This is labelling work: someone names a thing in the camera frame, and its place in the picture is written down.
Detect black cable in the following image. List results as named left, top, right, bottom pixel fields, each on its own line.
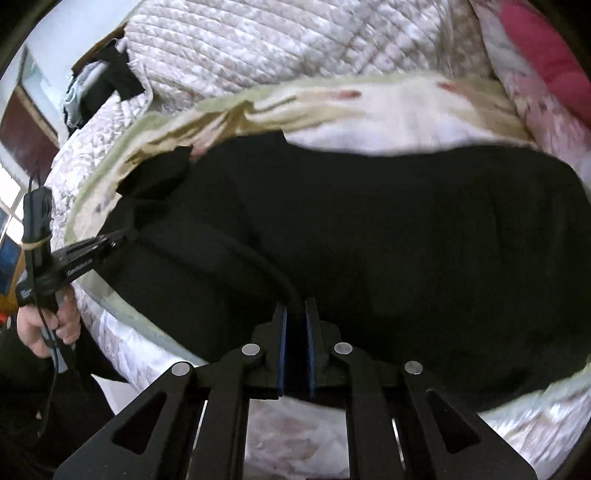
left=34, top=300, right=64, bottom=438

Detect quilted floral bedspread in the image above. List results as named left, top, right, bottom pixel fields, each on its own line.
left=44, top=0, right=492, bottom=386

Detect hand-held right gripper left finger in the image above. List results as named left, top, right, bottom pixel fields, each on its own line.
left=53, top=302, right=289, bottom=480

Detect person's left hand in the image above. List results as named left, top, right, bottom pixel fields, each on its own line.
left=17, top=293, right=83, bottom=360

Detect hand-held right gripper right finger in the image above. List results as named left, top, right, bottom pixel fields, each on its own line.
left=304, top=298, right=539, bottom=480

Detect dark clothes pile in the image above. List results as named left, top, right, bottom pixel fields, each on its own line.
left=64, top=45, right=145, bottom=131

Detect brown wooden door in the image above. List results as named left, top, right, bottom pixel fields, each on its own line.
left=0, top=84, right=61, bottom=186

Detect pink floral rolled quilt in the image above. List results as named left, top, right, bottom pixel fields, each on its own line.
left=471, top=0, right=591, bottom=158

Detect person's black clothing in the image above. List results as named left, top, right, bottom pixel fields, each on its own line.
left=0, top=323, right=122, bottom=480

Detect floral plush blanket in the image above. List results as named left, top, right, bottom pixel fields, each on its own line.
left=65, top=74, right=591, bottom=480

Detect black pants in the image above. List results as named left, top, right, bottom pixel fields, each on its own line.
left=99, top=131, right=591, bottom=414

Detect window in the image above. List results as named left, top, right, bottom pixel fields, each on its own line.
left=0, top=182, right=28, bottom=243

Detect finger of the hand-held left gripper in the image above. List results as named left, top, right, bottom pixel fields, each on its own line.
left=52, top=228, right=137, bottom=261

